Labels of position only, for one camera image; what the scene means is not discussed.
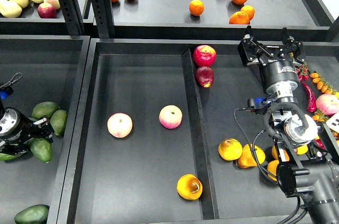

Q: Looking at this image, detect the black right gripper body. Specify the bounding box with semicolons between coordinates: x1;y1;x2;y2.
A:
237;37;306;93

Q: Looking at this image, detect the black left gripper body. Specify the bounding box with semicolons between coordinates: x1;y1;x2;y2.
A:
1;117;54;155

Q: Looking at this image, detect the green avocado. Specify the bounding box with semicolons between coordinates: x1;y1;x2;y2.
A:
29;138;52;163
14;204;50;224
50;110;68;136
31;101;60;119
0;153;23;162

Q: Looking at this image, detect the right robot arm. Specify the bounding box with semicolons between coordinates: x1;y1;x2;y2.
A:
237;26;338;223

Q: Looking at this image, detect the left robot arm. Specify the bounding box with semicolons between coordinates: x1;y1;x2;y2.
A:
1;103;54;156

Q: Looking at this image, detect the yellow pear by divider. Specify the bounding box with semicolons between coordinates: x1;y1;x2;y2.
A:
295;145;308;155

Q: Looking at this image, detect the green avocado bottom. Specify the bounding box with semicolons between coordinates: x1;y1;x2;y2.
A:
14;204;50;224

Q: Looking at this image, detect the yellow orange pear lying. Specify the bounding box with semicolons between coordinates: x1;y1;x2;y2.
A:
236;144;266;169

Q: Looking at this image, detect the orange front right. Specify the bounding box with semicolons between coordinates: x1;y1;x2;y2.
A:
229;11;250;25

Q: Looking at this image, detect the orange right small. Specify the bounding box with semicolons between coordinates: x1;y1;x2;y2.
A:
240;5;255;21

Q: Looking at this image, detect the cherry tomato bunch upper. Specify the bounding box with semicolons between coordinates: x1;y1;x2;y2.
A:
296;62;309;81

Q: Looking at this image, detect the cherry tomato bunch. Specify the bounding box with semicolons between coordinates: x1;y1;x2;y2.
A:
312;110;338;150
296;62;309;81

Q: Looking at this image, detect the orange cherry tomato vine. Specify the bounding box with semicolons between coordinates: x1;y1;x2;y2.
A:
309;72;338;98

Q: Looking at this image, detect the bright red apple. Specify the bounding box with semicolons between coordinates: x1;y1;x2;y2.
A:
193;45;217;67

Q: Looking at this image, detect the red chili pepper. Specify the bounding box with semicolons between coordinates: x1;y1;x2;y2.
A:
301;81;317;112

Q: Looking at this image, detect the orange centre shelf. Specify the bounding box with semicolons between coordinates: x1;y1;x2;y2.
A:
189;0;204;16

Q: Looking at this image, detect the dark red apple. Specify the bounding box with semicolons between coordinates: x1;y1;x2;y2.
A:
195;66;215;88

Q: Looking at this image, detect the black left tray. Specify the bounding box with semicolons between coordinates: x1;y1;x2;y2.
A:
1;35;90;223

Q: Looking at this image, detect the black tray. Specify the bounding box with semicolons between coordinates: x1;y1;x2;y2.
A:
57;39;297;223
1;35;90;223

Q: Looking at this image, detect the pink apple right tray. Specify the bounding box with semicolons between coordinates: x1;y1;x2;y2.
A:
316;94;338;116

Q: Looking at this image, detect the cherry tomato bunch lower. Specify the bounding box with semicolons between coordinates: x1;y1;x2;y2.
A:
312;110;338;150

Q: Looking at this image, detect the white marker tag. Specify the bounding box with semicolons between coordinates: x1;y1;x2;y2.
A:
326;112;339;133

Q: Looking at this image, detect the pink apple left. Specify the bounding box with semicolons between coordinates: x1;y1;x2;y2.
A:
107;113;133;138

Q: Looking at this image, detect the pink apple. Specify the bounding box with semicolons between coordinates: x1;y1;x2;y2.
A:
107;113;133;138
159;105;182;129

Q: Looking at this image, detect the black centre tray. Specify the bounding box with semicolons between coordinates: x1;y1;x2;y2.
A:
57;39;297;223

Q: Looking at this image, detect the black upper right shelf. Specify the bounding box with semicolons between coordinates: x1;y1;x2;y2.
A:
112;0;338;42

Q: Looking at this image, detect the pink apple centre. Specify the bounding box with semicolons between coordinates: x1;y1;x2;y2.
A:
159;105;182;129

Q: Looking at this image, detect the red apple on shelf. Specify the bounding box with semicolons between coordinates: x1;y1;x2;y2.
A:
37;3;57;19

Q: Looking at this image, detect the pale yellow apple front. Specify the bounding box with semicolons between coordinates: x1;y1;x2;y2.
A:
1;1;22;18

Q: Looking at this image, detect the black tray divider centre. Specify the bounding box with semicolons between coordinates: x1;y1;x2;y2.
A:
181;49;219;220

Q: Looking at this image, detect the black perforated post left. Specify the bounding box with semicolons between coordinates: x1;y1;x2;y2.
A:
59;0;85;35

